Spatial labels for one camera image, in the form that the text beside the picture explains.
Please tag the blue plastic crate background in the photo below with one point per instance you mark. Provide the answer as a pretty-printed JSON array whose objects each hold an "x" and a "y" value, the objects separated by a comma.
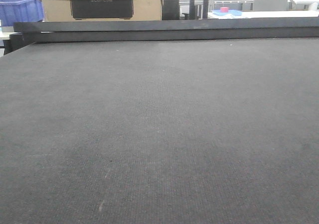
[{"x": 12, "y": 11}]

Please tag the lower cardboard box black print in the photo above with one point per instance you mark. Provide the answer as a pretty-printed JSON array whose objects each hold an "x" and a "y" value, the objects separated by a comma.
[{"x": 102, "y": 10}]

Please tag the black vertical post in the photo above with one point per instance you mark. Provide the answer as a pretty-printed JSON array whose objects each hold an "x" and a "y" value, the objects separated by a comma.
[{"x": 192, "y": 12}]

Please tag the dark grey conveyor belt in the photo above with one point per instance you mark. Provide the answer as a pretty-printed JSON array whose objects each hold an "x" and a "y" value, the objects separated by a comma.
[{"x": 172, "y": 132}]

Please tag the black conveyor side rail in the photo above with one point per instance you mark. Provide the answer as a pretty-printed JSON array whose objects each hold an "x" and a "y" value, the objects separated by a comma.
[{"x": 26, "y": 33}]

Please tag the white background table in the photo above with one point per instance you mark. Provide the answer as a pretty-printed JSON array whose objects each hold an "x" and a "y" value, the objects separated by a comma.
[{"x": 268, "y": 14}]

